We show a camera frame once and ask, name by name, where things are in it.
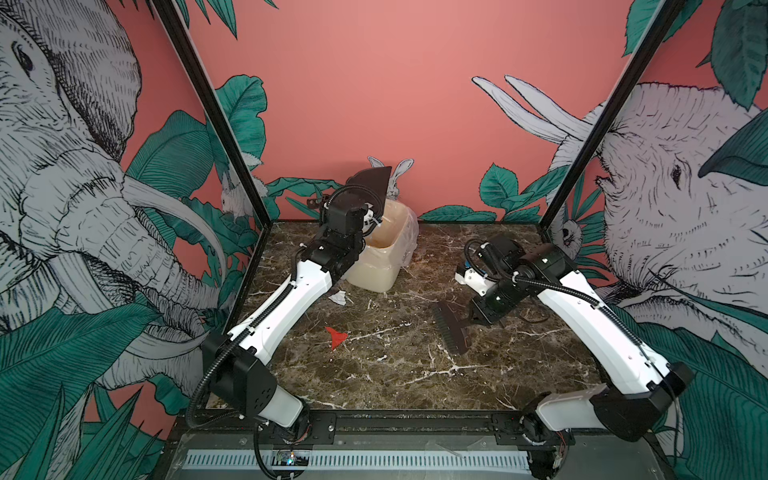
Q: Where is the dark brown dustpan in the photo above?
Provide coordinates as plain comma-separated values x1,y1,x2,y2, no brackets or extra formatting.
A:
345,166,392,220

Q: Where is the dark brown hand brush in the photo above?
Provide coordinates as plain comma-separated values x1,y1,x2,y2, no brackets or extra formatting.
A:
431,301,475,355

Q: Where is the white paper scrap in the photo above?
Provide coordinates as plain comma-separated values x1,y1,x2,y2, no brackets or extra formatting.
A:
328,290,348,306

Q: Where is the red paper scrap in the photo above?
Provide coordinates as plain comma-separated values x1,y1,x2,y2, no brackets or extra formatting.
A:
325,327,349,351

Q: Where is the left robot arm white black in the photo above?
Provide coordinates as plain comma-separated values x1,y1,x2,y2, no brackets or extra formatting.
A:
185,183,386,442

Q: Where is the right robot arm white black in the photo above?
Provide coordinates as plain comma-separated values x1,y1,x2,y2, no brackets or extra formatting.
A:
442,235,694,444

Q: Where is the cream plastic trash bin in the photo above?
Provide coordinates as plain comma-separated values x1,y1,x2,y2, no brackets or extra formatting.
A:
343,199,419,293

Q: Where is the clear plastic bin liner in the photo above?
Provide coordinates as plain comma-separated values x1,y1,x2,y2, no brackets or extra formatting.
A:
360,199,419,283

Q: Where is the white perforated vent strip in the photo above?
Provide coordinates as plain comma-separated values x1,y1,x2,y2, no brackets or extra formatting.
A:
182,449,531,474

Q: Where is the small green circuit board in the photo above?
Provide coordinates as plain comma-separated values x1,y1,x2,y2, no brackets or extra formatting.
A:
273,450,310,469

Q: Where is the black left frame post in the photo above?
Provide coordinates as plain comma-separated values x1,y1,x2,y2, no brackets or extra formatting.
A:
151,0,273,229

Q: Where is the black frame post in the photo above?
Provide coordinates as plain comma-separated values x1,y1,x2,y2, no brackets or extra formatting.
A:
151,0,273,229
537,0,686,240

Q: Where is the black front mounting rail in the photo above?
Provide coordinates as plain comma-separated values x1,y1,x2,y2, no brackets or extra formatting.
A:
152,410,642,479

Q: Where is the black right frame post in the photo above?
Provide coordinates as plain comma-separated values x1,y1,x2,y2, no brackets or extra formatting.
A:
537,0,686,240

